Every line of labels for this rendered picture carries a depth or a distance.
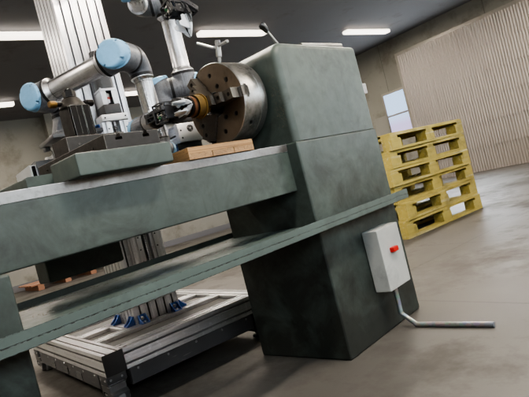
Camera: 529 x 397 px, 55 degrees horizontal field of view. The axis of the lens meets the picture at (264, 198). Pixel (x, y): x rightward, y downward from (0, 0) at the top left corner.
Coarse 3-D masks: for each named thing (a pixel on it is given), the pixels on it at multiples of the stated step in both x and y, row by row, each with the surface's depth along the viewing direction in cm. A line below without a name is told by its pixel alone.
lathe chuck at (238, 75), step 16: (208, 64) 196; (224, 64) 191; (208, 80) 197; (224, 80) 192; (240, 80) 187; (256, 96) 191; (224, 112) 194; (240, 112) 189; (256, 112) 192; (224, 128) 196; (240, 128) 191
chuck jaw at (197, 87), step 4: (196, 76) 201; (192, 80) 197; (196, 80) 199; (200, 80) 200; (188, 84) 199; (192, 84) 198; (196, 84) 197; (200, 84) 198; (192, 88) 195; (196, 88) 195; (200, 88) 196; (204, 88) 197; (192, 92) 193; (196, 92) 193; (200, 92) 194; (204, 92) 195; (208, 92) 197
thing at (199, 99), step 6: (192, 96) 188; (198, 96) 187; (204, 96) 188; (192, 102) 184; (198, 102) 186; (204, 102) 187; (192, 108) 185; (198, 108) 186; (204, 108) 187; (210, 108) 191; (192, 114) 185; (198, 114) 187; (204, 114) 189
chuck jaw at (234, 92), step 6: (228, 90) 185; (234, 90) 186; (240, 90) 187; (246, 90) 189; (210, 96) 187; (216, 96) 187; (222, 96) 187; (228, 96) 187; (234, 96) 185; (240, 96) 188; (210, 102) 187; (216, 102) 188; (222, 102) 188; (228, 102) 191
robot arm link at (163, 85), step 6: (156, 78) 253; (162, 78) 254; (168, 78) 257; (156, 84) 253; (162, 84) 254; (168, 84) 254; (156, 90) 253; (162, 90) 254; (168, 90) 254; (162, 96) 254; (168, 96) 255; (174, 96) 256
